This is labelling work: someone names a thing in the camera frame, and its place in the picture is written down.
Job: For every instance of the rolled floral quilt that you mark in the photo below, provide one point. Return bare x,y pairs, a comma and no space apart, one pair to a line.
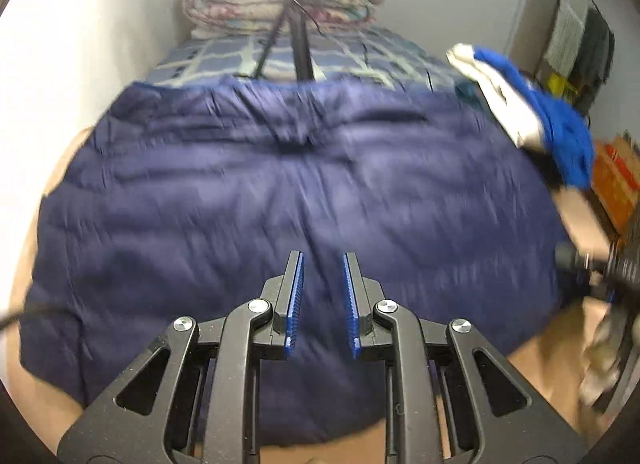
225,3

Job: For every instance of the navy quilted puffer jacket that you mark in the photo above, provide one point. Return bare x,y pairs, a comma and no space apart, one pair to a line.
200,194

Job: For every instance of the orange box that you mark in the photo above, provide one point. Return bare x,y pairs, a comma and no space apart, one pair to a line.
617,178

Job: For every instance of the white hanging towel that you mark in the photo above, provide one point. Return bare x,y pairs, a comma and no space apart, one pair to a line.
567,28

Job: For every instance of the yellow box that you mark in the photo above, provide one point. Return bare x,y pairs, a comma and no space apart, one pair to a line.
562,82

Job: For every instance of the dark hanging garments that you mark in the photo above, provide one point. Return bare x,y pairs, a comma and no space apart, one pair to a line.
597,58

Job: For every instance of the blue checked bed sheet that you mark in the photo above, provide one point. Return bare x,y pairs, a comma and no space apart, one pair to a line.
350,59

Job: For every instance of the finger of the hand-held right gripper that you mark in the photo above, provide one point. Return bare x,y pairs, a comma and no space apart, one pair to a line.
572,258

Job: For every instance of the black tripod stand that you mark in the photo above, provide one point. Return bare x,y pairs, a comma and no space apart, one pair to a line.
302,43

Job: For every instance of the bright blue garment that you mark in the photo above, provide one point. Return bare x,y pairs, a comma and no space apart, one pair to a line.
565,133

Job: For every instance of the white garment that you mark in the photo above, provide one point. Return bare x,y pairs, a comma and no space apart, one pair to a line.
505,98

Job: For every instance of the brown door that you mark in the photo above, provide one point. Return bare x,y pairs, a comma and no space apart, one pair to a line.
530,8

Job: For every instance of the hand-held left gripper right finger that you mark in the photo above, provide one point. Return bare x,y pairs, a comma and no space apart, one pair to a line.
350,304

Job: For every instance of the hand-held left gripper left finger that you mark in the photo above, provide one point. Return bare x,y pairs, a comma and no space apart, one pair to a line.
294,304

